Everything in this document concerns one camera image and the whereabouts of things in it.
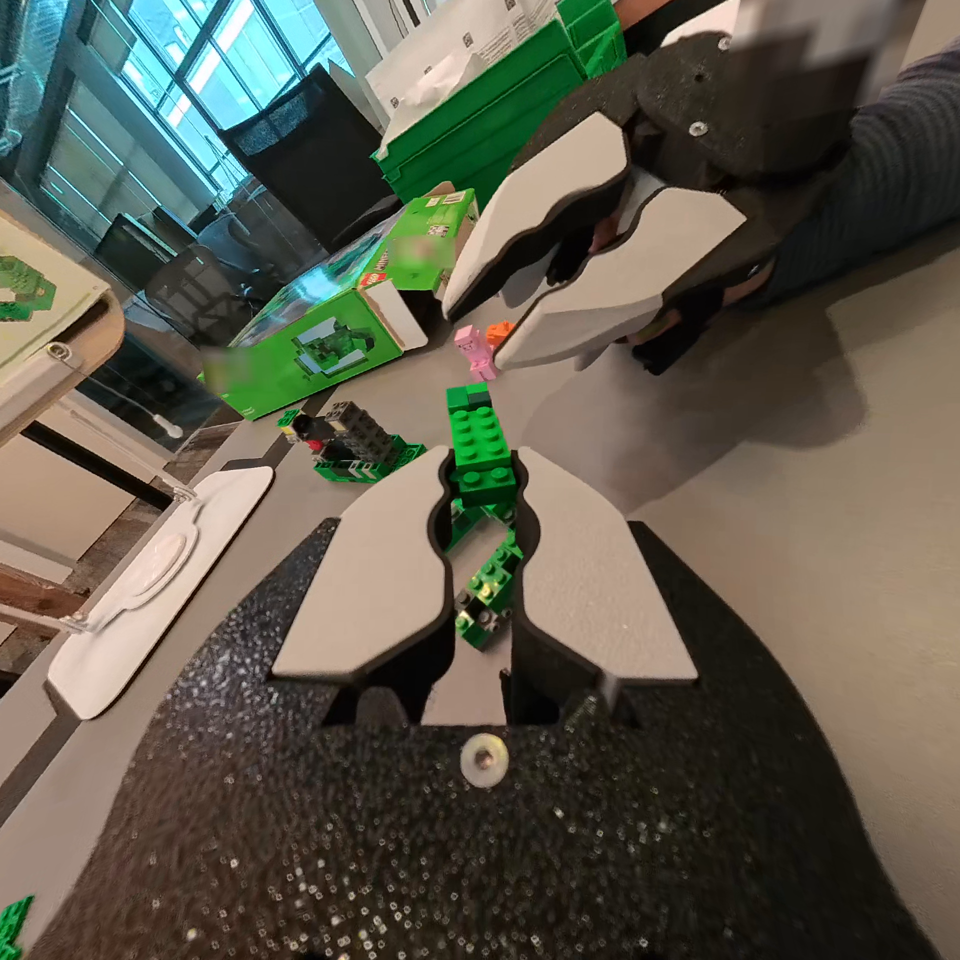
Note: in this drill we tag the green grey brick build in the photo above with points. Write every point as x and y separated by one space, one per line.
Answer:
367 450

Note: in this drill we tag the green brick assembly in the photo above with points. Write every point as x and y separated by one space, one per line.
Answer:
491 577

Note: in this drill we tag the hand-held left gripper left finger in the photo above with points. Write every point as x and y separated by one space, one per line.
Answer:
375 585

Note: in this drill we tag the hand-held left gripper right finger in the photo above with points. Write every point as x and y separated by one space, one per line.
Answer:
600 592

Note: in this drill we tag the small black brick figure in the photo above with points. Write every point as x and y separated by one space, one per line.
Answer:
304 431

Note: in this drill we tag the person's right forearm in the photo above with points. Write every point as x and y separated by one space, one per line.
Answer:
877 187

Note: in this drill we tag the pink pig brick figure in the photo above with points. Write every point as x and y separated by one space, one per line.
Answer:
474 349

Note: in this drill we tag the green brick plate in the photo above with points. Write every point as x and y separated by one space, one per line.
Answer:
13 930

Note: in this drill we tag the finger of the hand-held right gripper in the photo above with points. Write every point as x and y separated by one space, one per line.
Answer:
645 262
547 172

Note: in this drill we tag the green brick strip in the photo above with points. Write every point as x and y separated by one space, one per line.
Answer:
480 442

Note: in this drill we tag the green plastic crate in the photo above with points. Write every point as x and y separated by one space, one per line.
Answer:
596 37
480 142

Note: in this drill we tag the small orange brick piece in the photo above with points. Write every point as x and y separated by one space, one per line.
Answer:
499 334

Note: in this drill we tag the black office chair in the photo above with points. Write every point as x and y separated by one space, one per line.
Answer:
315 150

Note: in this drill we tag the light wooden side table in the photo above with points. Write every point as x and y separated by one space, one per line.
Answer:
67 375

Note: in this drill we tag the white instruction booklet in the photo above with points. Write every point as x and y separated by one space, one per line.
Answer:
37 292

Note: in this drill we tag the person's right hand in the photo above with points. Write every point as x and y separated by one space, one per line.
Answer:
750 289

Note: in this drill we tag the green toy box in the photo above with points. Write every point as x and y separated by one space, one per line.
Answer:
315 352

